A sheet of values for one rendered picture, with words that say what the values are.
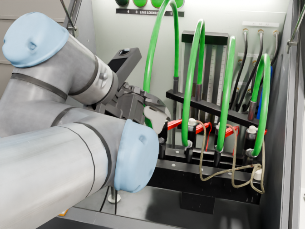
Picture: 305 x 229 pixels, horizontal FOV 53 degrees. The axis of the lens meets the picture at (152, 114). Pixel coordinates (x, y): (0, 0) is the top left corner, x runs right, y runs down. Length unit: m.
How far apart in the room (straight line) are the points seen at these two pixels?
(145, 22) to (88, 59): 0.64
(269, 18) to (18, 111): 0.81
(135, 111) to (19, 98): 0.23
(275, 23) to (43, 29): 0.77
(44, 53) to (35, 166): 0.20
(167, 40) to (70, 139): 0.83
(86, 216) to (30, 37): 0.53
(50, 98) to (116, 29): 0.73
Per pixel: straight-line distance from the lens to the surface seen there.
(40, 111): 0.38
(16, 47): 0.41
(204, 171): 0.89
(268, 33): 1.03
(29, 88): 0.40
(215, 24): 1.03
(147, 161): 0.33
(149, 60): 0.63
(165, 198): 1.01
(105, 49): 1.14
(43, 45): 0.39
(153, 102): 0.57
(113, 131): 0.32
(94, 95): 0.47
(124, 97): 0.55
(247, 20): 1.02
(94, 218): 0.81
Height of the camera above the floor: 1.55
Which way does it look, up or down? 30 degrees down
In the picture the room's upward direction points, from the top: straight up
